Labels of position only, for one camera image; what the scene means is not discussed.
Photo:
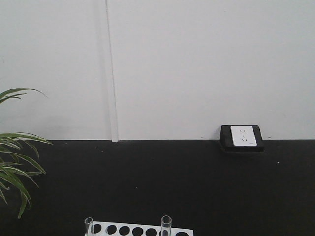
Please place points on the clear test tube left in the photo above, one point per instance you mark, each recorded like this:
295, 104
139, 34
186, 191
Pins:
89, 224

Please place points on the white wall cable duct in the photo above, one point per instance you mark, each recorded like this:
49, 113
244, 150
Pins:
110, 81

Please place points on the green spider plant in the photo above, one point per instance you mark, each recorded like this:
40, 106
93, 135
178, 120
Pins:
14, 165

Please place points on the white wall power socket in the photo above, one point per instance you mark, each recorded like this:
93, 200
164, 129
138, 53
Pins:
241, 138

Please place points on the white test tube rack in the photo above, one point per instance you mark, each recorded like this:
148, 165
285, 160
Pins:
127, 229

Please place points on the clear glass test tube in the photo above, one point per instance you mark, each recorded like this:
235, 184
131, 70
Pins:
166, 224

